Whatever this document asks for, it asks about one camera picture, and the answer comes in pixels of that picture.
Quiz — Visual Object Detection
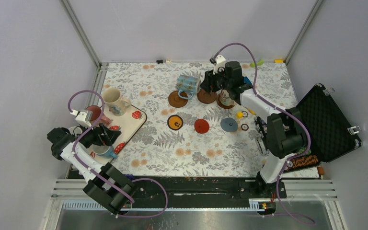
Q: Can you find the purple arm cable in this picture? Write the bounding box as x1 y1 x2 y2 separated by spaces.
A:
67 90 169 219
209 42 316 226

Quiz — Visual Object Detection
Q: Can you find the blue-grey round coaster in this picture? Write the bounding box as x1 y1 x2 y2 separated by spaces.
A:
220 117 238 133

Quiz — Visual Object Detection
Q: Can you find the red round coaster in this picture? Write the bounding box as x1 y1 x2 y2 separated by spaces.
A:
194 119 210 134

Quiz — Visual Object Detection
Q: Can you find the brown wooden coaster top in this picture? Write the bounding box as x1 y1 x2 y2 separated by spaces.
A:
168 91 188 108

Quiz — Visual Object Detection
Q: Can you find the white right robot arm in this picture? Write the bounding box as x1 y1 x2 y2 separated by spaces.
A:
200 60 311 197

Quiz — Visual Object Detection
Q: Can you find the cream mug far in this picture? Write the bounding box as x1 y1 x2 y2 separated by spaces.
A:
102 88 131 116

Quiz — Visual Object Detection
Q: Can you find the white mushroom pattern tray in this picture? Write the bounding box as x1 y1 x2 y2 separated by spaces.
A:
76 105 147 169

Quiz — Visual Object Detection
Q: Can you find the floral tablecloth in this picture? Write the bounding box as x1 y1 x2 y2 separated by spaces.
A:
73 62 321 178

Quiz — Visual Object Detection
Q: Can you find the yellow black-rimmed coaster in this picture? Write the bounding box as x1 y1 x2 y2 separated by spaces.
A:
167 115 184 130

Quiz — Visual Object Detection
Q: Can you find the blue mug yellow inside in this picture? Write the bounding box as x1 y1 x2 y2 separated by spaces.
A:
175 75 201 100

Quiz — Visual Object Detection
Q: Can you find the green plastic block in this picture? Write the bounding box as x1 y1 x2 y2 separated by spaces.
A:
250 59 264 68

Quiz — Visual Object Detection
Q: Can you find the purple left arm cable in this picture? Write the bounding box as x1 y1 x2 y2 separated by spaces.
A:
67 90 169 219

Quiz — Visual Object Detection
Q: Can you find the cream mug with handle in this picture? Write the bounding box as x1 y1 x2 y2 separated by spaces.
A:
220 90 234 105

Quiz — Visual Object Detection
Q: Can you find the pink mug dark rim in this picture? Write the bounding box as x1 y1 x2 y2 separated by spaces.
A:
86 105 112 127

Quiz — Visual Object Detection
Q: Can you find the pink mug white inside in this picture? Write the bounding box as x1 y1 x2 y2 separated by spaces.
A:
69 126 83 137

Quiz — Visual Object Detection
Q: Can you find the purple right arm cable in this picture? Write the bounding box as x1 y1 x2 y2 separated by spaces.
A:
209 42 316 226

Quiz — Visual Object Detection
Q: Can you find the small ring poker chip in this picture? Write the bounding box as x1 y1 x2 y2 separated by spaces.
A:
241 124 249 131

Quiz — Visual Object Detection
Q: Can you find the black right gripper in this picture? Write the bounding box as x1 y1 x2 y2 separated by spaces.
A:
199 66 231 94

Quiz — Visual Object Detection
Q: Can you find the brown wooden coaster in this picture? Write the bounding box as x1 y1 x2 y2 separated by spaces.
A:
168 91 188 108
197 89 217 104
216 94 234 109

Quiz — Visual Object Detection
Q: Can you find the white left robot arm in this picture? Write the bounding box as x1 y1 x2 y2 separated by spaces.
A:
46 125 137 214

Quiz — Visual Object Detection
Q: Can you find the blue toy brick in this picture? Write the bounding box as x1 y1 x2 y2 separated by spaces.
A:
243 77 253 86

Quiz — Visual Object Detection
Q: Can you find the small yellow toy cube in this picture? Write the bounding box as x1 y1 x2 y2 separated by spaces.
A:
236 112 243 119

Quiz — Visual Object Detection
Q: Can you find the black poker chip case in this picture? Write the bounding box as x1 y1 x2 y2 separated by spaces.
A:
255 83 362 173

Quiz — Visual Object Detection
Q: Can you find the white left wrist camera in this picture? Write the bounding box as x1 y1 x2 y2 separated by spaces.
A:
75 110 92 128

